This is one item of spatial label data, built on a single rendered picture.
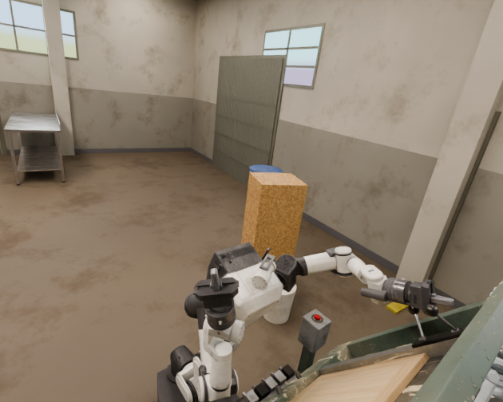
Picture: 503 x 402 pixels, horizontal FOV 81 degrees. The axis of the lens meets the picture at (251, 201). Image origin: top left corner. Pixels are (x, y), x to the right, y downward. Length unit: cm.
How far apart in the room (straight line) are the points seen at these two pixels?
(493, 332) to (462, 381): 8
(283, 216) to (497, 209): 216
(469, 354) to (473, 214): 366
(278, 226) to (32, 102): 687
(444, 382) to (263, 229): 282
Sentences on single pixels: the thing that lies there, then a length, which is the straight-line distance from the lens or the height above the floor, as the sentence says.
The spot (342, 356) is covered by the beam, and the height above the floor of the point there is 89.
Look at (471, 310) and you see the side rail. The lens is 140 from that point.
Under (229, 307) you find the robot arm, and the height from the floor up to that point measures 151.
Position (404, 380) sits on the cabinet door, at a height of 135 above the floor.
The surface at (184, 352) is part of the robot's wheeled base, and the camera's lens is 232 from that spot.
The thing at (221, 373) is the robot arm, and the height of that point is 126.
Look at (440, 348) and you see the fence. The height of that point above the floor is 140.
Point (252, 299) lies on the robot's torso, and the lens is 124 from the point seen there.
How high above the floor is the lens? 211
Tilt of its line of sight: 21 degrees down
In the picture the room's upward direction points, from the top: 7 degrees clockwise
